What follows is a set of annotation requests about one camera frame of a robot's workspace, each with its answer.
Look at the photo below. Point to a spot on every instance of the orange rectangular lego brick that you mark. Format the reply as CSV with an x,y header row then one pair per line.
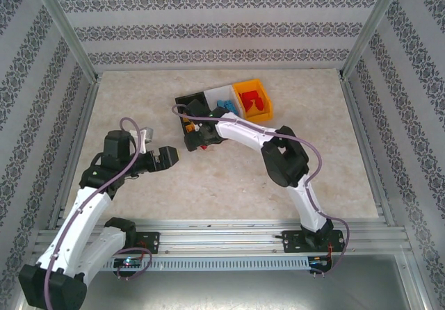
x,y
190,127

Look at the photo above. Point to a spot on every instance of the long blue lego brick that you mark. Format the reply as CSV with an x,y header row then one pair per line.
x,y
227,103

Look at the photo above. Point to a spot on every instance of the black plastic bin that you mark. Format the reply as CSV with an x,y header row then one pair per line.
x,y
194,97

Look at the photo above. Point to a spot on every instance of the white plastic bin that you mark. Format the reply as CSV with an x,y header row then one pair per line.
x,y
215,92

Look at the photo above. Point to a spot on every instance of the yellow plastic bin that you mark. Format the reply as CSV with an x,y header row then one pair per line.
x,y
266,110

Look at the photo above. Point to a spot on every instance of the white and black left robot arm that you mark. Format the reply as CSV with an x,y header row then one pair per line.
x,y
83,216

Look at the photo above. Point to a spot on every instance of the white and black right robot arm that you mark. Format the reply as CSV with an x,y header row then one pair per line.
x,y
243,129

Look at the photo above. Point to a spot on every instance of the small circuit board green light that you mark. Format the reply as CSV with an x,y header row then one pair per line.
x,y
127,263

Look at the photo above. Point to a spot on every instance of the grey metal sheet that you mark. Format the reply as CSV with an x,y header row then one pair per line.
x,y
222,292

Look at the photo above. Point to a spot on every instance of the aluminium side rail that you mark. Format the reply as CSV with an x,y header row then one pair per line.
x,y
77,150
361,132

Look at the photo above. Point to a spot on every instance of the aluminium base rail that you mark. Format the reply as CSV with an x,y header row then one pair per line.
x,y
222,235

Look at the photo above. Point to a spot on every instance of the black rail clamp lever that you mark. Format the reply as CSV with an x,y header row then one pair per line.
x,y
278,234

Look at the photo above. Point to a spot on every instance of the aluminium frame post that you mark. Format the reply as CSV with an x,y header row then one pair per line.
x,y
368,28
69,32

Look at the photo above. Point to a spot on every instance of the aluminium front frame beam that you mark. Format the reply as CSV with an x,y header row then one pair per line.
x,y
419,282

